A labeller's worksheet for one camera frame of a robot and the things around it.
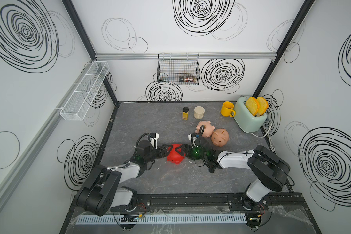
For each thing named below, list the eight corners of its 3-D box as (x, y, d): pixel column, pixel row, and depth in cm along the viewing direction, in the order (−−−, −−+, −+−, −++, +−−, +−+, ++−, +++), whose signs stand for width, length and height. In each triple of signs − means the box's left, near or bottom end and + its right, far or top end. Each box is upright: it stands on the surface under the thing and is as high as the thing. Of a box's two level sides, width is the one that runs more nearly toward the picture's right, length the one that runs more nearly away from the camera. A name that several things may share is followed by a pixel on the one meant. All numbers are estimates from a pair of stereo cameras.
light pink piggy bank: (205, 141, 98) (206, 135, 93) (194, 130, 104) (195, 124, 99) (215, 134, 102) (217, 128, 96) (203, 123, 108) (205, 117, 102)
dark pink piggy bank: (211, 148, 95) (214, 140, 88) (209, 136, 101) (212, 128, 94) (227, 148, 95) (231, 140, 88) (224, 136, 101) (228, 128, 94)
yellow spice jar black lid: (182, 119, 111) (182, 110, 103) (183, 115, 113) (183, 106, 106) (187, 120, 110) (188, 111, 102) (188, 116, 113) (189, 107, 105)
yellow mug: (222, 118, 111) (224, 111, 105) (219, 108, 118) (221, 101, 111) (232, 118, 111) (235, 111, 105) (229, 108, 118) (232, 101, 111)
